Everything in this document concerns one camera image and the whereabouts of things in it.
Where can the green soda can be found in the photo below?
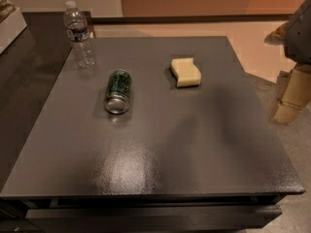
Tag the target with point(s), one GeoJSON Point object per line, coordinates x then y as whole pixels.
{"type": "Point", "coordinates": [118, 92]}

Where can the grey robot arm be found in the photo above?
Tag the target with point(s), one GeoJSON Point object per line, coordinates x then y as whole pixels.
{"type": "Point", "coordinates": [296, 37]}

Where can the yellow sponge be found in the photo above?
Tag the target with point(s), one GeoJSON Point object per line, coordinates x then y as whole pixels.
{"type": "Point", "coordinates": [185, 72]}

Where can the clear plastic water bottle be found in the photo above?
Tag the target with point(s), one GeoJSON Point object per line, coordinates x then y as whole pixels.
{"type": "Point", "coordinates": [77, 31]}

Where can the dark side table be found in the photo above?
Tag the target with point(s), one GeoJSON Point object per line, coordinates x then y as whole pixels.
{"type": "Point", "coordinates": [29, 68]}

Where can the white box at left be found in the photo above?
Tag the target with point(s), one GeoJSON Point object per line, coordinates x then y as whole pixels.
{"type": "Point", "coordinates": [11, 25]}

